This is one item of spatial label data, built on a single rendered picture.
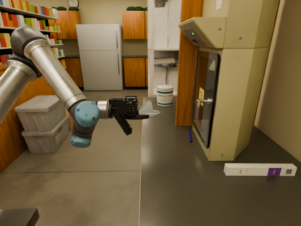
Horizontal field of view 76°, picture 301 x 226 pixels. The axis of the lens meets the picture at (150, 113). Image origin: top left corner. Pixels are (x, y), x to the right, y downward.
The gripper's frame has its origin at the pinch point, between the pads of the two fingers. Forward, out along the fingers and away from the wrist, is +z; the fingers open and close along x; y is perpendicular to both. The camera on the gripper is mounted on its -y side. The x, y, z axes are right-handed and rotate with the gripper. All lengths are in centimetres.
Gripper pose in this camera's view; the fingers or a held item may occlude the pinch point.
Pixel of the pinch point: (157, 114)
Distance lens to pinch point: 81.7
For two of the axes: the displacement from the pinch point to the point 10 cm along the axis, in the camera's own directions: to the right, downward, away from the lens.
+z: 10.0, -0.1, 0.2
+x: -0.2, -3.6, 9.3
